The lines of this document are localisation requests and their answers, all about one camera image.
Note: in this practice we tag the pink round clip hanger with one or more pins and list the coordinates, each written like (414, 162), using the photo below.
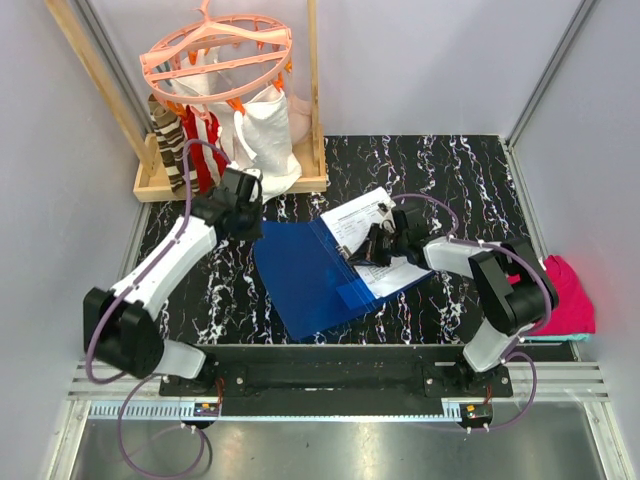
(218, 60)

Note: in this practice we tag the blue plastic folder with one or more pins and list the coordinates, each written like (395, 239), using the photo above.
(311, 286)

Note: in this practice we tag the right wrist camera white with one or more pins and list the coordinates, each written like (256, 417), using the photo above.
(385, 209)

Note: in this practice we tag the white hanging towel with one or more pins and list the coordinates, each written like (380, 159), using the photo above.
(263, 142)

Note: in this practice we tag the white table form sheet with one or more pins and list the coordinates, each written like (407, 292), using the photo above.
(349, 223)

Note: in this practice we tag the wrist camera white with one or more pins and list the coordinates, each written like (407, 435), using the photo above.
(254, 173)
(385, 209)

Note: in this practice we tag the teal folded garment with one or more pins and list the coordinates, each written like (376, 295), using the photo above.
(577, 337)

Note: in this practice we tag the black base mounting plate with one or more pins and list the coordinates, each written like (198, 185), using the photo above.
(410, 376)

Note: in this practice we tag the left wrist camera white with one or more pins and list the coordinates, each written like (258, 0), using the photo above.
(254, 173)

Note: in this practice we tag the red white striped sock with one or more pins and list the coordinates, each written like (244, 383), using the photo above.
(209, 163)

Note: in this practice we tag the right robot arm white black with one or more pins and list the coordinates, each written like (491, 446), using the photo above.
(516, 294)

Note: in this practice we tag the white cloth behind hanger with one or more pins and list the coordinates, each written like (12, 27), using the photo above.
(200, 84)

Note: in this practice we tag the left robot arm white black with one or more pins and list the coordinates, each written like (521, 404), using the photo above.
(119, 323)

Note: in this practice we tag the pink folded t-shirt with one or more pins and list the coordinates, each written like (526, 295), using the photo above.
(575, 313)

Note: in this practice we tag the pale pink hanging cloth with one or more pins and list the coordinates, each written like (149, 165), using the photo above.
(299, 116)

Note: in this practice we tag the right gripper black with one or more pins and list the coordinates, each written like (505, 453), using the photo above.
(369, 253)

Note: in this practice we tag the wooden rack frame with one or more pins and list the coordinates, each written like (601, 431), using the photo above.
(85, 33)

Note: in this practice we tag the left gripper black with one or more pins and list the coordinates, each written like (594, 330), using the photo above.
(255, 231)

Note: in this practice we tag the brown striped sock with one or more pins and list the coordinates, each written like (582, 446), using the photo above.
(170, 138)

